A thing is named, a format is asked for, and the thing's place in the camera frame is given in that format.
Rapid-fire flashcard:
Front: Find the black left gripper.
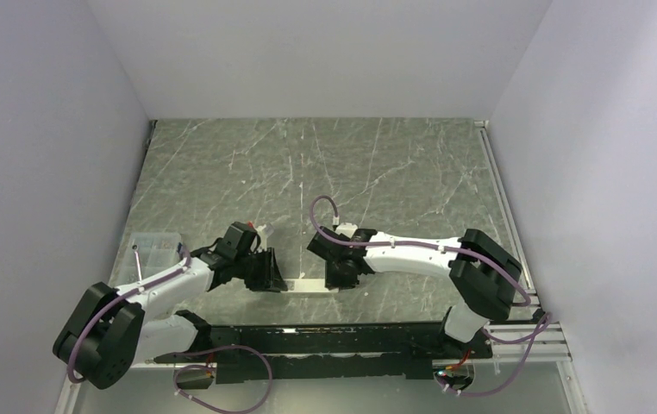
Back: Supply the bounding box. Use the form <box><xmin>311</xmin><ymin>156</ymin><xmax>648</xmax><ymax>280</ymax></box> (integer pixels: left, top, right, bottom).
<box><xmin>234</xmin><ymin>247</ymin><xmax>287</xmax><ymax>292</ymax></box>

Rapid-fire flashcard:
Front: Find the silver wrench in box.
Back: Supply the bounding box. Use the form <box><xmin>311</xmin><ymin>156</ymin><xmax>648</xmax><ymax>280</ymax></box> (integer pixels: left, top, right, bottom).
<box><xmin>131</xmin><ymin>244</ymin><xmax>143</xmax><ymax>282</ymax></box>

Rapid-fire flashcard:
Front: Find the clear plastic storage box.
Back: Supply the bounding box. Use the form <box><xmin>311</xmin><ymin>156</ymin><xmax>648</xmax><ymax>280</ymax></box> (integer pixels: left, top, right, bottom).
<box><xmin>113</xmin><ymin>232</ymin><xmax>182</xmax><ymax>285</ymax></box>

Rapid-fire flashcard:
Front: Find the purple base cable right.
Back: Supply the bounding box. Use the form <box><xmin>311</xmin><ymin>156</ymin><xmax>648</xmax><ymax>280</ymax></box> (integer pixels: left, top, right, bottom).
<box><xmin>435</xmin><ymin>310</ymin><xmax>553</xmax><ymax>398</ymax></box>

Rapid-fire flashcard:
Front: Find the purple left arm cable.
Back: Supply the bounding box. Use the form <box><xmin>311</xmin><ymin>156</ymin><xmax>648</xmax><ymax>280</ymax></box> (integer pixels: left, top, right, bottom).
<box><xmin>66</xmin><ymin>245</ymin><xmax>194</xmax><ymax>385</ymax></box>

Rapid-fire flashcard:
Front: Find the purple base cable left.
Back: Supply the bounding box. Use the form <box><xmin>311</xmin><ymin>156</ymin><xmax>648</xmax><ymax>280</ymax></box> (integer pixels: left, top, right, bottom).
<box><xmin>172</xmin><ymin>342</ymin><xmax>275</xmax><ymax>414</ymax></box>

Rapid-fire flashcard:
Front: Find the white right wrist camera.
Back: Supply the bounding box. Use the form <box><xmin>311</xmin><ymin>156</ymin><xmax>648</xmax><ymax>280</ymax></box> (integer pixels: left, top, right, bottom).
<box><xmin>334</xmin><ymin>223</ymin><xmax>359</xmax><ymax>238</ymax></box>

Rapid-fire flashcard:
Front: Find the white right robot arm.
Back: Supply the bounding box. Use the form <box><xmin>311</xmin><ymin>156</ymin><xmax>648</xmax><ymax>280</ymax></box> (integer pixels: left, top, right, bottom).
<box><xmin>307</xmin><ymin>223</ymin><xmax>530</xmax><ymax>358</ymax></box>

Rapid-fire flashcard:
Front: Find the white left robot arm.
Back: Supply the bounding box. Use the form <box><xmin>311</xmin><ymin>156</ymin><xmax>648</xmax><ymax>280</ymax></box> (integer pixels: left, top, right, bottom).
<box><xmin>53</xmin><ymin>222</ymin><xmax>287</xmax><ymax>389</ymax></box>

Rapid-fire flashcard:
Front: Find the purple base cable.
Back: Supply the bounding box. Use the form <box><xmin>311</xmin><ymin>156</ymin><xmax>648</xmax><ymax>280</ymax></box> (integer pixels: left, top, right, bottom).
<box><xmin>435</xmin><ymin>310</ymin><xmax>553</xmax><ymax>398</ymax></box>
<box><xmin>172</xmin><ymin>342</ymin><xmax>275</xmax><ymax>414</ymax></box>

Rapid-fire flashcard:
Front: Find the white remote control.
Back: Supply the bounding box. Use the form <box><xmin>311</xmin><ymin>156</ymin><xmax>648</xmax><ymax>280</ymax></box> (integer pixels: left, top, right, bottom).
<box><xmin>285</xmin><ymin>279</ymin><xmax>339</xmax><ymax>294</ymax></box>

